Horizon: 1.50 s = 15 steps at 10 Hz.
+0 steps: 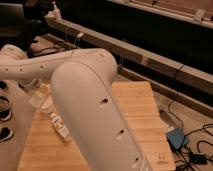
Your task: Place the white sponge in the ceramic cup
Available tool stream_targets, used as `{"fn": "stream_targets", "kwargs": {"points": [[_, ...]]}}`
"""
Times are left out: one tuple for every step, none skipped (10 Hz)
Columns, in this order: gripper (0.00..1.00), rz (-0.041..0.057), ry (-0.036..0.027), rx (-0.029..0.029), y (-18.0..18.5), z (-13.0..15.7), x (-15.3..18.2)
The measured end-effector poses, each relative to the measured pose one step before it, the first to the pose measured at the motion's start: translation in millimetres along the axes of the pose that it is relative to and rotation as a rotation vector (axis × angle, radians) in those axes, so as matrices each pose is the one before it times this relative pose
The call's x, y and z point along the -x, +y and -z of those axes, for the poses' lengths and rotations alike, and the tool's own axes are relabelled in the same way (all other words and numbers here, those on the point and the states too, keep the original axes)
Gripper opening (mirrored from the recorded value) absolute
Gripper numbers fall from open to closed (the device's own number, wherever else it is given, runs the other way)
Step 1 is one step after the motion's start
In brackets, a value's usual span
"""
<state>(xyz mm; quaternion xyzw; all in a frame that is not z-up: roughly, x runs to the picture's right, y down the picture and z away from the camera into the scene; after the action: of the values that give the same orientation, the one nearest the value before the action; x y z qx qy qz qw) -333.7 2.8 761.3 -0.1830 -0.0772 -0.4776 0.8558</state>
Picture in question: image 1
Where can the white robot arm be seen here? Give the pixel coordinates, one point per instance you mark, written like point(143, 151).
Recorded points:
point(81, 82)

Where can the black power adapter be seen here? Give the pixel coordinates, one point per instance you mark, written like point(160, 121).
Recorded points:
point(198, 159)

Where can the wooden beam rail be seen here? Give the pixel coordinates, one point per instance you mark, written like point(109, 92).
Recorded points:
point(183, 73)

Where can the grey mat with holes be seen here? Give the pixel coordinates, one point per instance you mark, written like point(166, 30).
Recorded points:
point(16, 115)

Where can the blue electronic box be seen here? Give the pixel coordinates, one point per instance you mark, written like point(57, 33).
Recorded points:
point(177, 139)

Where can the bamboo wooden board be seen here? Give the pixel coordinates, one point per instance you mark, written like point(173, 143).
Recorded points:
point(45, 151)

